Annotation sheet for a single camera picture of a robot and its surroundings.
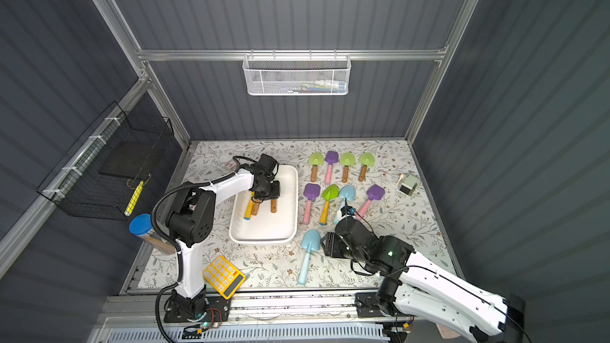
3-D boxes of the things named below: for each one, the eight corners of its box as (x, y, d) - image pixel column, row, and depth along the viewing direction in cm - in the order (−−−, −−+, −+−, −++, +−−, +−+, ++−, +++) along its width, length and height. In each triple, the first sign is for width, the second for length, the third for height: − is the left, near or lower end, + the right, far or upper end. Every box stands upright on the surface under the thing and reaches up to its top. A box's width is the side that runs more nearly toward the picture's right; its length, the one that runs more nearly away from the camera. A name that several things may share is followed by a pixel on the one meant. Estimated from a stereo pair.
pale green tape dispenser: (397, 191, 104) (400, 184, 99) (404, 178, 108) (408, 171, 104) (411, 198, 101) (415, 191, 97) (417, 185, 106) (422, 178, 101)
